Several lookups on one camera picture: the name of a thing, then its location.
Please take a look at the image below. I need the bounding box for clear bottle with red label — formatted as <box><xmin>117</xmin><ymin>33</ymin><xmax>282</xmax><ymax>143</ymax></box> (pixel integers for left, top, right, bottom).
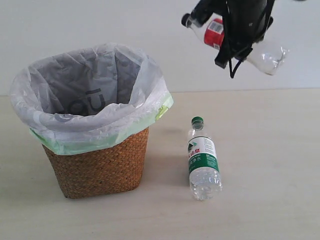
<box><xmin>181</xmin><ymin>13</ymin><xmax>290</xmax><ymax>78</ymax></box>

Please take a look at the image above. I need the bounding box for white plastic bin liner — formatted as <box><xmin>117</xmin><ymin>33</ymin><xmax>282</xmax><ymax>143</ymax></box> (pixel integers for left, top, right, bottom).
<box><xmin>10</xmin><ymin>43</ymin><xmax>174</xmax><ymax>156</ymax></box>

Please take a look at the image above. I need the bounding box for woven wicker waste basket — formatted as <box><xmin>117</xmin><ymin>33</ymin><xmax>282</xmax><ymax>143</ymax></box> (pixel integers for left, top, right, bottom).
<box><xmin>43</xmin><ymin>128</ymin><xmax>149</xmax><ymax>199</ymax></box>

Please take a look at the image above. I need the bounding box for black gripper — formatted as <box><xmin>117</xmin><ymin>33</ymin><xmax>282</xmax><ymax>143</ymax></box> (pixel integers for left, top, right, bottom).
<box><xmin>190</xmin><ymin>0</ymin><xmax>274</xmax><ymax>68</ymax></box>

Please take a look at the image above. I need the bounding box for black cable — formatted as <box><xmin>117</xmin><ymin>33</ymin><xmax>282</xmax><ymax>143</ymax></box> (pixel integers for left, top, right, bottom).
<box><xmin>222</xmin><ymin>0</ymin><xmax>273</xmax><ymax>79</ymax></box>

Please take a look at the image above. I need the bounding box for clear water bottle green cap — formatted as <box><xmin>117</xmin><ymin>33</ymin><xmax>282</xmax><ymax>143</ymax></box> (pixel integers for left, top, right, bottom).
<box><xmin>187</xmin><ymin>116</ymin><xmax>223</xmax><ymax>201</ymax></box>

